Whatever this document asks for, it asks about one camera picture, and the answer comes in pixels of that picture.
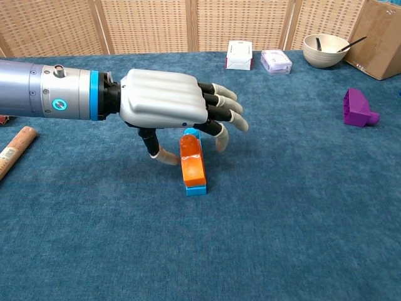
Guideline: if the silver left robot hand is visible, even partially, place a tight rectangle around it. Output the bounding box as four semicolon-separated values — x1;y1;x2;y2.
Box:
118;68;249;166

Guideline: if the orange toy block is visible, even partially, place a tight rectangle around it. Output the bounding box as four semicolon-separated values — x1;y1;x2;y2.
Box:
179;134;207;188

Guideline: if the blue four-stud brick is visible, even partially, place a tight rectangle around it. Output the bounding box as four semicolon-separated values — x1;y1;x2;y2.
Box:
183;127;209;197

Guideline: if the purple plastic toy piece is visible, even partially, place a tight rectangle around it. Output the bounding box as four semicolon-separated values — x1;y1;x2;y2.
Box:
342;88;381;129

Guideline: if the woven rattan folding screen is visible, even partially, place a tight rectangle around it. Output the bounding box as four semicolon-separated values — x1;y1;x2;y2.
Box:
0;0;367;58

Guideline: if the white and red carton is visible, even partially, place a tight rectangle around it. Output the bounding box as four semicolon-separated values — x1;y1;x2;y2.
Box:
225;40;254;71

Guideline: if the clear plastic box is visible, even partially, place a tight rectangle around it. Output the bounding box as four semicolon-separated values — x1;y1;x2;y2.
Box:
260;49;293;76

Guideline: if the teal table cloth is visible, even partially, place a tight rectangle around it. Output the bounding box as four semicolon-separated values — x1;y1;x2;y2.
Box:
0;50;401;301

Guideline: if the beige bowl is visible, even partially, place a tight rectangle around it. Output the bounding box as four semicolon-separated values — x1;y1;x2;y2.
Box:
302;33;351;69

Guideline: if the black spoon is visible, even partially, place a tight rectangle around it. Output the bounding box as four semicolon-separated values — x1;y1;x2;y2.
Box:
336;36;368;53

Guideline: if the brown cardboard box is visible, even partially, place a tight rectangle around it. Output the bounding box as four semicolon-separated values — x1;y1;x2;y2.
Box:
343;0;401;81

